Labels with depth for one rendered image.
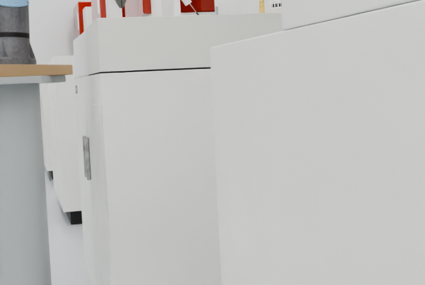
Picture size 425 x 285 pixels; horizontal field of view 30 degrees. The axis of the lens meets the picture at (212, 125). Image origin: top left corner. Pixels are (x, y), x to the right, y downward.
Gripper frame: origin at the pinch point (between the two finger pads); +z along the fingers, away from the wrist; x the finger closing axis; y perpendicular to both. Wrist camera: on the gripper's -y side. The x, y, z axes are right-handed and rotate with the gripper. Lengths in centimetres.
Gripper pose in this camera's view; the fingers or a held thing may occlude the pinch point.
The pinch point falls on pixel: (119, 4)
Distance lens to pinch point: 269.9
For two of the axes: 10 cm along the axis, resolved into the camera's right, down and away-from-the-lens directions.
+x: 6.9, -0.7, 7.2
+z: 0.5, 10.0, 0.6
